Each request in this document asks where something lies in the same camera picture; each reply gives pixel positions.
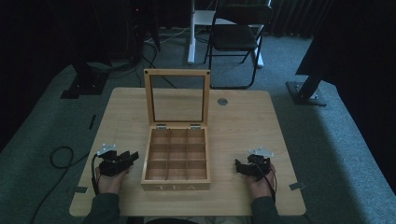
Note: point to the black stand with base plate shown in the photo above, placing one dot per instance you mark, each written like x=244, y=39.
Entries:
x=87, y=82

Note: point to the grey round table grommet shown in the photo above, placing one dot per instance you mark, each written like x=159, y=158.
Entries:
x=222, y=101

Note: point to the person's right hand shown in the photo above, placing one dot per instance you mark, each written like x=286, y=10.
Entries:
x=261, y=186

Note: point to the black strip on floor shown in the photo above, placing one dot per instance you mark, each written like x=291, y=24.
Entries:
x=92, y=121

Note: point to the dark curtain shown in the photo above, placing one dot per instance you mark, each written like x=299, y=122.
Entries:
x=295, y=18

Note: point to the black folding chair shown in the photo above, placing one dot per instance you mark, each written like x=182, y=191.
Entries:
x=235, y=37

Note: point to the person's left hand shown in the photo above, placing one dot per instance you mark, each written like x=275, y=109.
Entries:
x=109, y=183

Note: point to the wooden compartment box with lid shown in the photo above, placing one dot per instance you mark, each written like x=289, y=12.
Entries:
x=177, y=182

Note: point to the white desk frame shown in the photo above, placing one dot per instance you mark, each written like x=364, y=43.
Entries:
x=193, y=37

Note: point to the grey tape piece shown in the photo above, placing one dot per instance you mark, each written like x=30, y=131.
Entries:
x=297, y=186
x=80, y=189

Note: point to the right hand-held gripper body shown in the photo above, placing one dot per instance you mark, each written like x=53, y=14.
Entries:
x=259, y=165

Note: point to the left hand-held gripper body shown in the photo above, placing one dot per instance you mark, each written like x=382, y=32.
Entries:
x=109, y=164

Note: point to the black slanted stand with base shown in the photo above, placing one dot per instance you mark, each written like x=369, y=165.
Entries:
x=306, y=90

